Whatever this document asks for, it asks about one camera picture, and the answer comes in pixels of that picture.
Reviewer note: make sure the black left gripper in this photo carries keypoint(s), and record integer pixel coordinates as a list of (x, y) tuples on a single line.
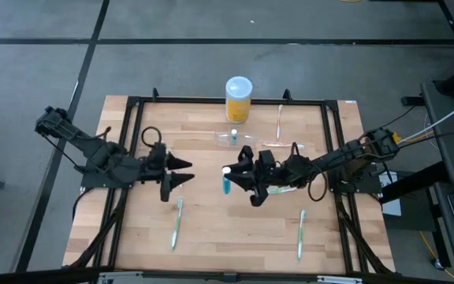
[(152, 171)]

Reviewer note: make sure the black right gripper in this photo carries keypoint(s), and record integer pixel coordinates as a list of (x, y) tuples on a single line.
[(274, 175)]

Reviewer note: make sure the green toothbrush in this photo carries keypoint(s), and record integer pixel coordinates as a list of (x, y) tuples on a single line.
[(301, 236), (177, 225), (286, 190)]

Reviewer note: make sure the orange toothbrush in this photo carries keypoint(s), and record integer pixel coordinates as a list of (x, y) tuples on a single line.
[(279, 126), (278, 144)]

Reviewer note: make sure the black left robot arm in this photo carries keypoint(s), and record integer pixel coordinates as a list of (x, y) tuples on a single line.
[(105, 158)]

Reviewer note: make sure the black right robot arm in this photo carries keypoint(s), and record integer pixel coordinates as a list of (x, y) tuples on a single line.
[(341, 155)]

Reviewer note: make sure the clear acrylic organizer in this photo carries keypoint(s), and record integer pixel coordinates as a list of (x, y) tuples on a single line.
[(246, 140)]

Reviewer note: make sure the yellow white wipes canister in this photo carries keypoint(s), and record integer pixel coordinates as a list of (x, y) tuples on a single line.
[(238, 106)]

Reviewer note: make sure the white box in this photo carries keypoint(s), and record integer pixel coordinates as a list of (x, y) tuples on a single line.
[(391, 205)]

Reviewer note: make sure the dark grey desk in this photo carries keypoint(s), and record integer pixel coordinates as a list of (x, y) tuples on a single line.
[(436, 118)]

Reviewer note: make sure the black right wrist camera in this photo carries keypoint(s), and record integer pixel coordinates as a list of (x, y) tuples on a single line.
[(266, 157)]

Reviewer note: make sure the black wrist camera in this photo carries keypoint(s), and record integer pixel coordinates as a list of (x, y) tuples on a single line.
[(157, 152), (266, 157)]

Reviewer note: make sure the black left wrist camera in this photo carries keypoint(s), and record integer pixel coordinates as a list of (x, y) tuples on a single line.
[(157, 152)]

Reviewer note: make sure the black table frame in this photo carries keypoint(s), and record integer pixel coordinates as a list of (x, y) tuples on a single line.
[(172, 101)]

